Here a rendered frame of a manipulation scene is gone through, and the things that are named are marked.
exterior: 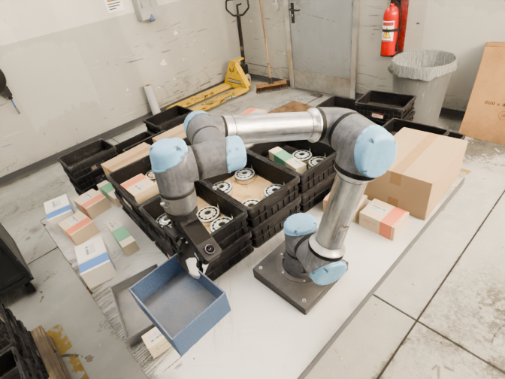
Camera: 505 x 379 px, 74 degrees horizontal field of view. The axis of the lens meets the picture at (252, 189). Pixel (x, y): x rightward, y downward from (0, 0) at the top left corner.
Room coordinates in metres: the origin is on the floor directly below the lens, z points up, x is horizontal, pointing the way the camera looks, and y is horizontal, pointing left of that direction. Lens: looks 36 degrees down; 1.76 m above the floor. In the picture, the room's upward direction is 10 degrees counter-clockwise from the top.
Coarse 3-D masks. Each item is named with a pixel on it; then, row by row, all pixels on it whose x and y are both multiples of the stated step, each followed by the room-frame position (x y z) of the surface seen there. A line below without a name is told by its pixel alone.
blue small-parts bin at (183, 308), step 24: (168, 264) 0.62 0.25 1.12; (144, 288) 0.57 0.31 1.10; (168, 288) 0.58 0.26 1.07; (192, 288) 0.57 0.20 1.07; (216, 288) 0.51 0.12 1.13; (144, 312) 0.52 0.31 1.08; (168, 312) 0.51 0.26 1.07; (192, 312) 0.50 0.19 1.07; (216, 312) 0.46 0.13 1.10; (168, 336) 0.40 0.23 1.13; (192, 336) 0.42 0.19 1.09
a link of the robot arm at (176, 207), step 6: (186, 198) 0.56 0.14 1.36; (192, 198) 0.57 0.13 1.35; (162, 204) 0.57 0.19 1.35; (168, 204) 0.56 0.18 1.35; (174, 204) 0.56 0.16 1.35; (180, 204) 0.56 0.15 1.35; (186, 204) 0.56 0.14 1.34; (192, 204) 0.57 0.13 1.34; (168, 210) 0.56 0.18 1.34; (174, 210) 0.56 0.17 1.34; (180, 210) 0.56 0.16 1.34; (186, 210) 0.56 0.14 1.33
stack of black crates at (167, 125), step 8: (160, 112) 3.15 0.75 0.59; (168, 112) 3.19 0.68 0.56; (176, 112) 3.24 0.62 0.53; (184, 112) 3.16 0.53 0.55; (144, 120) 3.00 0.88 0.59; (152, 120) 3.07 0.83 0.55; (160, 120) 3.12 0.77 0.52; (168, 120) 3.16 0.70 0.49; (176, 120) 2.91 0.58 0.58; (152, 128) 2.93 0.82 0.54; (160, 128) 2.80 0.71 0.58; (168, 128) 2.86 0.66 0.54
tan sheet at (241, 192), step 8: (232, 176) 1.43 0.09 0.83; (256, 176) 1.39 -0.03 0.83; (232, 184) 1.36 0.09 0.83; (240, 184) 1.34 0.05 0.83; (248, 184) 1.33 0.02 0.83; (256, 184) 1.32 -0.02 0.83; (264, 184) 1.31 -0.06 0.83; (240, 192) 1.28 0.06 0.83; (248, 192) 1.27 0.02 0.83; (256, 192) 1.26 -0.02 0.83; (240, 200) 1.22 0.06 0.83
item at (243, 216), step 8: (216, 192) 1.18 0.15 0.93; (152, 200) 1.20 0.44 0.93; (240, 208) 1.03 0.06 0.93; (144, 216) 1.11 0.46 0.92; (240, 216) 0.99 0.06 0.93; (152, 224) 1.06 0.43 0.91; (224, 224) 0.96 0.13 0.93; (232, 224) 0.96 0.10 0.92; (160, 232) 1.00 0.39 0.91; (216, 232) 0.92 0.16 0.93; (224, 232) 0.94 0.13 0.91; (168, 240) 0.94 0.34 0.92
